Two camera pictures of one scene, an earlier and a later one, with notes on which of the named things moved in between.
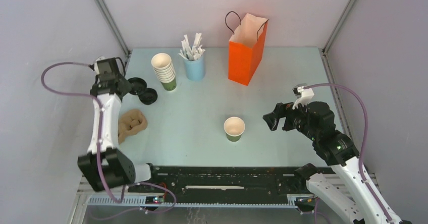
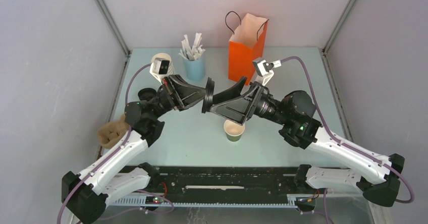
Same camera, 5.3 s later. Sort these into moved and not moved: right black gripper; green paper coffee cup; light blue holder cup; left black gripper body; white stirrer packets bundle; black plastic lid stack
Moved: right black gripper; left black gripper body
Not moved: black plastic lid stack; green paper coffee cup; white stirrer packets bundle; light blue holder cup
